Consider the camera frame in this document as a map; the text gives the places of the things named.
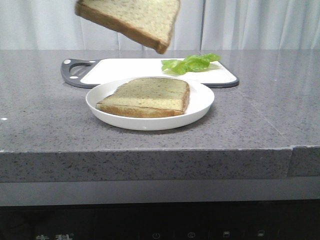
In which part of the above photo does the black appliance control panel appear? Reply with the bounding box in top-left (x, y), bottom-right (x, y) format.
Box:
top-left (0, 200), bottom-right (320, 240)

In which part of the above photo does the white pleated curtain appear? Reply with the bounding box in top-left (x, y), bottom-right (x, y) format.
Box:
top-left (0, 0), bottom-right (320, 51)

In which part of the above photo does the white grey cutting board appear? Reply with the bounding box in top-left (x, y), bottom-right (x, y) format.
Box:
top-left (60, 58), bottom-right (240, 89)

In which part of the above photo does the toasted bread slice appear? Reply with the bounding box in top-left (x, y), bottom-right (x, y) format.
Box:
top-left (95, 77), bottom-right (190, 118)
top-left (74, 0), bottom-right (181, 54)

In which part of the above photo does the white round plate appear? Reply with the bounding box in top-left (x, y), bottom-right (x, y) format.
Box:
top-left (85, 77), bottom-right (215, 131)

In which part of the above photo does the green lettuce leaf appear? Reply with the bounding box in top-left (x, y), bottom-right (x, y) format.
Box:
top-left (161, 53), bottom-right (221, 75)

